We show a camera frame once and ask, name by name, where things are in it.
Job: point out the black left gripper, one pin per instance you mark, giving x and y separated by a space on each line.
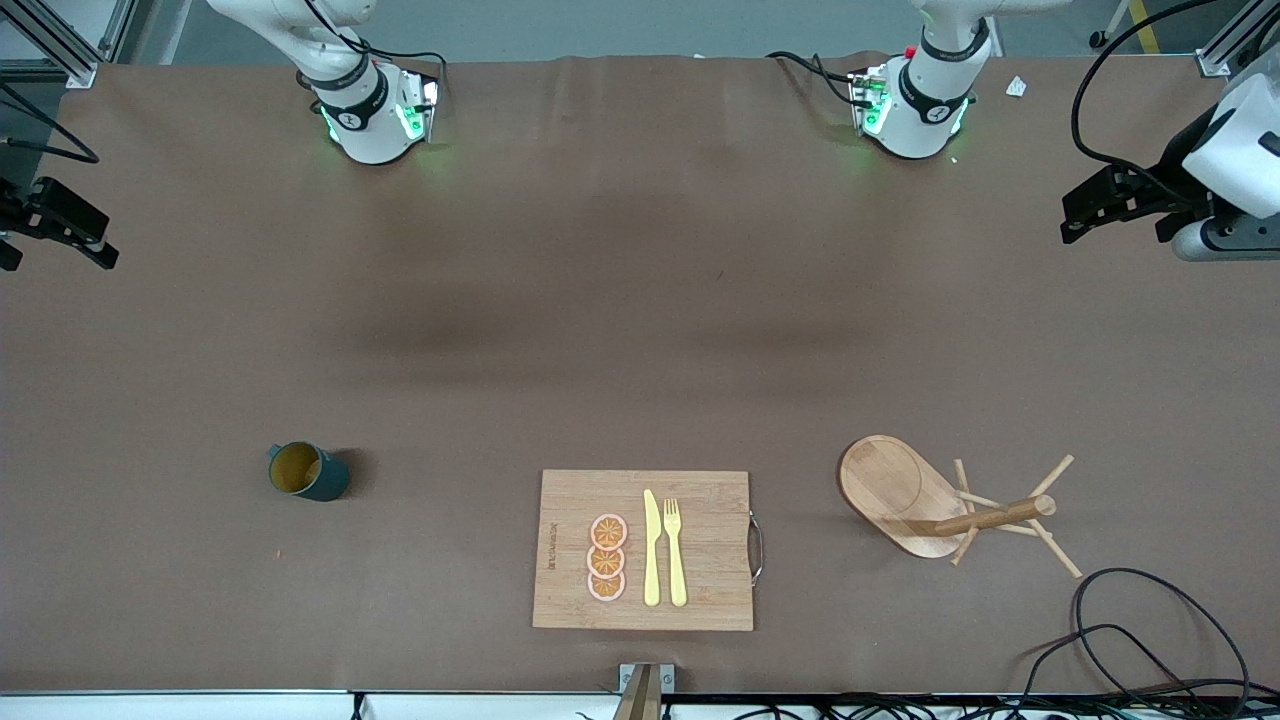
1172 187

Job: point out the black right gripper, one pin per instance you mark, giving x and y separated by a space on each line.
22 213

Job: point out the dark teal cup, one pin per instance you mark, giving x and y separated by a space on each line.
325 485

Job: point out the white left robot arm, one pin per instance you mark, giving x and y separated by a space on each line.
920 110

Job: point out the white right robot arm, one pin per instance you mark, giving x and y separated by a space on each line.
370 120

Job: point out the wooden mug rack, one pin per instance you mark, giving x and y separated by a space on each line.
890 480

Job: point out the white paper scrap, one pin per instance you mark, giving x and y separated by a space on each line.
1016 87

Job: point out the brown table cover sheet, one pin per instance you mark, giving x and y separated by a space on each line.
400 400

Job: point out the bamboo cutting board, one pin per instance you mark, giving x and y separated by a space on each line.
710 500

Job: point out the yellow plastic fork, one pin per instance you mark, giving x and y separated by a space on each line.
676 570

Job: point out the yellow plastic knife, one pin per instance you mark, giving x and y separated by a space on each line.
652 560

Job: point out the toy orange slice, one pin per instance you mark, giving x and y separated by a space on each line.
608 531
605 562
605 587

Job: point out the aluminium frame profile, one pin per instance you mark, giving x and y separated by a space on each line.
70 65
1215 60

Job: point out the white table edge rail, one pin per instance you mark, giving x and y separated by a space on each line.
200 708

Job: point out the metal table bracket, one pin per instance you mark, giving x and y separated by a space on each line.
668 675

